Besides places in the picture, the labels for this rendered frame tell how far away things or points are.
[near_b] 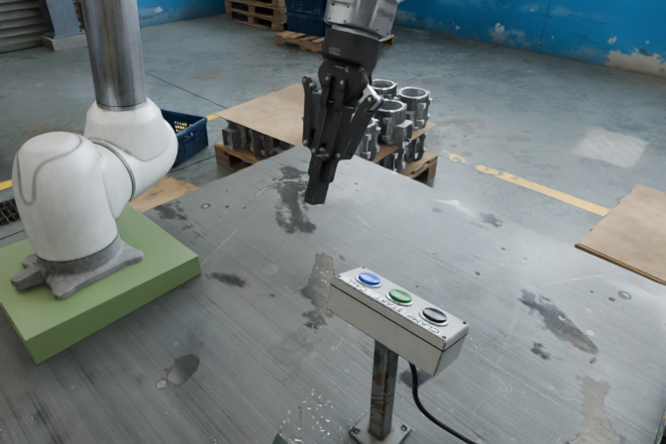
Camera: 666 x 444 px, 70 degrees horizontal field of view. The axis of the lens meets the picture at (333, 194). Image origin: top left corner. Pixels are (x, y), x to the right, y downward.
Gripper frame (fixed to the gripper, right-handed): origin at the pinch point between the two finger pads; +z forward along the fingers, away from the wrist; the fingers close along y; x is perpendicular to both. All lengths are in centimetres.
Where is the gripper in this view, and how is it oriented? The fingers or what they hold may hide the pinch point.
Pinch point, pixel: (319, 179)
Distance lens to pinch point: 67.9
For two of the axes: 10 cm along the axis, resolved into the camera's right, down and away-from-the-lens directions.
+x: 6.1, -0.6, 7.9
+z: -2.4, 9.4, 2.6
